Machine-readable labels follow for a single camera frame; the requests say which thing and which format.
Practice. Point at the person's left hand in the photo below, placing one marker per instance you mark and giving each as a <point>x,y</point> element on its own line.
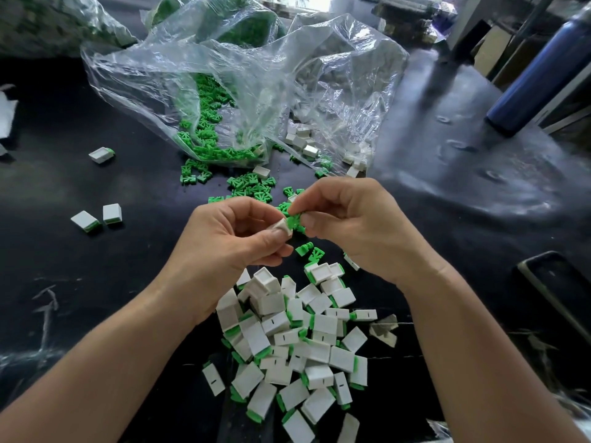
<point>222,258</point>

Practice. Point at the black smartphone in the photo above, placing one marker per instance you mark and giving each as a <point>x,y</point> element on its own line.
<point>556,292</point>

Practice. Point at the white paper sheet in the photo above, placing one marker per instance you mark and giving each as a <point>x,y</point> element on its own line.
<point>5,115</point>

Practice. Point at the person's right forearm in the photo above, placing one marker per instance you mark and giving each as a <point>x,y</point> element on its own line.
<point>503,364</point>

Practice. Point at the person's right hand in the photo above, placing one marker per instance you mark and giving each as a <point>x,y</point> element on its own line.
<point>374,230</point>

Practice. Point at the pile of green clips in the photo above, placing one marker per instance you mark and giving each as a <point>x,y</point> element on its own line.
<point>210,129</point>

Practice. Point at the white metal frame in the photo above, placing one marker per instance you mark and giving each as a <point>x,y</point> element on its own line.
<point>469,18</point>

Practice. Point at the heap of white caps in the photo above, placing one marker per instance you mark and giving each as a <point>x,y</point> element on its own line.
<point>300,138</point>

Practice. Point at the brown cardboard box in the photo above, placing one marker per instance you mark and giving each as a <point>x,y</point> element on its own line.
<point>494,49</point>

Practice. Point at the person's left forearm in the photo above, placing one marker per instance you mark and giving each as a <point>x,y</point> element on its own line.
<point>88,378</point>

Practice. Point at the plastic bag full of green pieces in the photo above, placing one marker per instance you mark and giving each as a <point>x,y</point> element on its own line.
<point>245,21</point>

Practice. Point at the green plastic part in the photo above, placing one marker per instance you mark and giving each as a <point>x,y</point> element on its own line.
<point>295,222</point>

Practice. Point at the white plastic part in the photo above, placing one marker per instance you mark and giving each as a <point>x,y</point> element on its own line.
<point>282,226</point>

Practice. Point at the empty white shell right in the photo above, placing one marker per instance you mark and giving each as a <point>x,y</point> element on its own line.
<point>384,330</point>

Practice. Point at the pile of assembled white-green pieces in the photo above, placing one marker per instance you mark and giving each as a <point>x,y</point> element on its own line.
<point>291,355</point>

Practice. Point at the blue cylinder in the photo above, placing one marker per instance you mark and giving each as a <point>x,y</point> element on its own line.
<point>543,78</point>

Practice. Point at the clear plastic bag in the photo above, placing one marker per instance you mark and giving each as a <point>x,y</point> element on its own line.
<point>349,74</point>

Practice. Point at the large bag of assembled pieces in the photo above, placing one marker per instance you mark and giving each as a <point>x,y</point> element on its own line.
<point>53,23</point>

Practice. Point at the grey machine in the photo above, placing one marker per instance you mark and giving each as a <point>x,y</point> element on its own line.
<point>411,9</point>

